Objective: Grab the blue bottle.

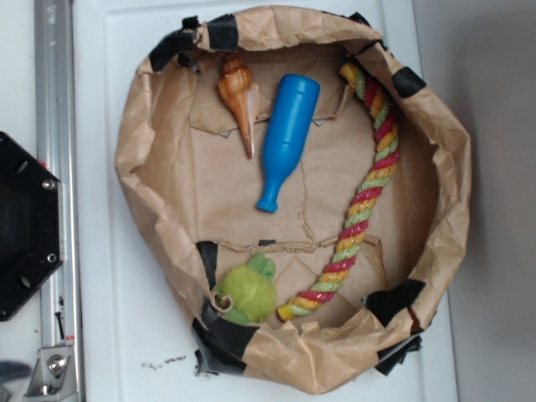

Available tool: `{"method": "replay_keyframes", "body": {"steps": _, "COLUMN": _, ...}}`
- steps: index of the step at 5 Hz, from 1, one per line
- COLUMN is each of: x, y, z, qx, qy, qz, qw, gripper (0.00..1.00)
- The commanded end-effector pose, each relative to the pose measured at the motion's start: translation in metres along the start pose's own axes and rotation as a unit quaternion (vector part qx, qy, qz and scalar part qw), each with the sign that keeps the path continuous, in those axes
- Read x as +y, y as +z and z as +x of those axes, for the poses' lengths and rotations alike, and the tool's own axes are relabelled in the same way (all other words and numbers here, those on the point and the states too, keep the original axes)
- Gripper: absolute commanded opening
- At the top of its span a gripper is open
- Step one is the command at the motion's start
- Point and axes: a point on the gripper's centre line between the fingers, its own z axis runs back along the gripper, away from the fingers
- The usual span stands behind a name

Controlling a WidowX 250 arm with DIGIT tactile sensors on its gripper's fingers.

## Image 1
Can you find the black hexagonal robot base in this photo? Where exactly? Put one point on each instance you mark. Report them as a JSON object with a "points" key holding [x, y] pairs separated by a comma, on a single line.
{"points": [[30, 230]]}

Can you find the blue plastic bottle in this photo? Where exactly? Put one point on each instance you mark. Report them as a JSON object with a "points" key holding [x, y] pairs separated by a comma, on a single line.
{"points": [[286, 136]]}

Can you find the green plush toy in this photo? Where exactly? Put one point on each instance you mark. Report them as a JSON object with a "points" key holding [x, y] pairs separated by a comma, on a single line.
{"points": [[246, 294]]}

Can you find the brown spiral seashell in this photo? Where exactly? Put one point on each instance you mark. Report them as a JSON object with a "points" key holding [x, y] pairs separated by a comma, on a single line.
{"points": [[241, 95]]}

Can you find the aluminium extrusion rail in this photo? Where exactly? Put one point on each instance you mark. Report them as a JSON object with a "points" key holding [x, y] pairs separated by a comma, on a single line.
{"points": [[55, 112]]}

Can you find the metal corner bracket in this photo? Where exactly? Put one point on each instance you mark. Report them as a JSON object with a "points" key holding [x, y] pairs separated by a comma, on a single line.
{"points": [[53, 377]]}

